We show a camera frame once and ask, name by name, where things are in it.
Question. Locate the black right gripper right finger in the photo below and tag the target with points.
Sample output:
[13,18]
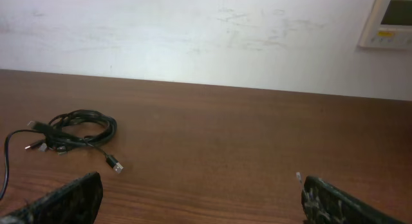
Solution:
[324,203]

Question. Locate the white wall control panel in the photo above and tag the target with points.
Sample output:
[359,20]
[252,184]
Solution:
[388,26]

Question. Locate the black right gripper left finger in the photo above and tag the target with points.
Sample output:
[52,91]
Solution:
[77,202]

